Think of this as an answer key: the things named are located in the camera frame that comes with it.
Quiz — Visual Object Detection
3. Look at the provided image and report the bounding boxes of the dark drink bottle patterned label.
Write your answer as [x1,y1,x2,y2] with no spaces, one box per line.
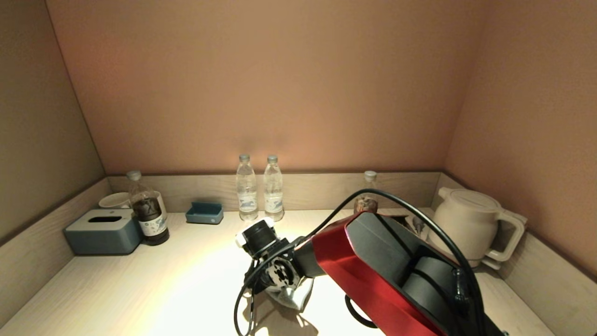
[126,170,170,246]

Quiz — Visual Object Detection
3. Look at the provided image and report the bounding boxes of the grey kettle base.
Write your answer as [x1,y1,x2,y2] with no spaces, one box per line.
[466,254,502,272]

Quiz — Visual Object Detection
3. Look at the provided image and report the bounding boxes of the black looped cable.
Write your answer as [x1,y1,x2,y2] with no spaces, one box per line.
[344,293,379,329]

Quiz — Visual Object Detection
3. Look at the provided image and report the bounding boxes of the dark drink bottle white label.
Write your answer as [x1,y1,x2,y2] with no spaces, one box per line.
[354,170,379,214]

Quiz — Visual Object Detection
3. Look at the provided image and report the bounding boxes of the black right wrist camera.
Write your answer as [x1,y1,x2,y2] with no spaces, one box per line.
[235,217,281,258]

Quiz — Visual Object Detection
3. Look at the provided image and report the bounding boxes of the grey-blue tissue box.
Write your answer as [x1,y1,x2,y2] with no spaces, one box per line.
[64,209,143,255]

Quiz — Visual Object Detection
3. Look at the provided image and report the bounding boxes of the long black right arm cable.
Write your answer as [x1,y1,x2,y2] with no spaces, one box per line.
[233,188,488,336]

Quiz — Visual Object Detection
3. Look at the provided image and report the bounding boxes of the small blue plastic tray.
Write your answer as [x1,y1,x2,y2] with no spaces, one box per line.
[186,202,224,225]

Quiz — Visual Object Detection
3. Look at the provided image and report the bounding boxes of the beige electric kettle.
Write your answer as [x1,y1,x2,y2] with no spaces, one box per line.
[427,187,528,269]

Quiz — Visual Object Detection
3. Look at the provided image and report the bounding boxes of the clear water bottle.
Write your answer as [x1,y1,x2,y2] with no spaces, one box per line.
[236,154,258,221]
[263,155,285,222]

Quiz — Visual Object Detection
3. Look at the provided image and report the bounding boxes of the light blue microfiber cloth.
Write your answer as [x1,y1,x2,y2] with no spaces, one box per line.
[265,276,316,313]

